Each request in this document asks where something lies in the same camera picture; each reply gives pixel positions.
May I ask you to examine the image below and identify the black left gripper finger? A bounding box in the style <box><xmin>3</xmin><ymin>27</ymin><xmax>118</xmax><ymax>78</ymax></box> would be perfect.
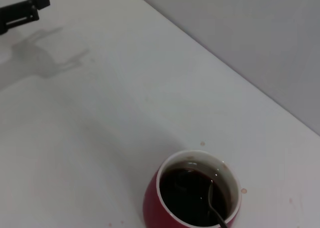
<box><xmin>0</xmin><ymin>0</ymin><xmax>51</xmax><ymax>36</ymax></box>

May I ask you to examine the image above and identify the red ceramic cup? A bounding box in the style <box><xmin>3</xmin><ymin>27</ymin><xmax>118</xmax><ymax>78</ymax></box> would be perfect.
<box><xmin>142</xmin><ymin>149</ymin><xmax>243</xmax><ymax>228</ymax></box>

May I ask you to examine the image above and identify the blue handled metal spoon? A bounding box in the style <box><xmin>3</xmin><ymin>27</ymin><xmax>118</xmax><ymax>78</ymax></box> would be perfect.
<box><xmin>207</xmin><ymin>180</ymin><xmax>229</xmax><ymax>228</ymax></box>

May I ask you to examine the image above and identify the dark brown coffee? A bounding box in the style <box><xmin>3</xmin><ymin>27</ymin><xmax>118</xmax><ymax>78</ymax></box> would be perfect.
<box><xmin>159</xmin><ymin>167</ymin><xmax>230</xmax><ymax>226</ymax></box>

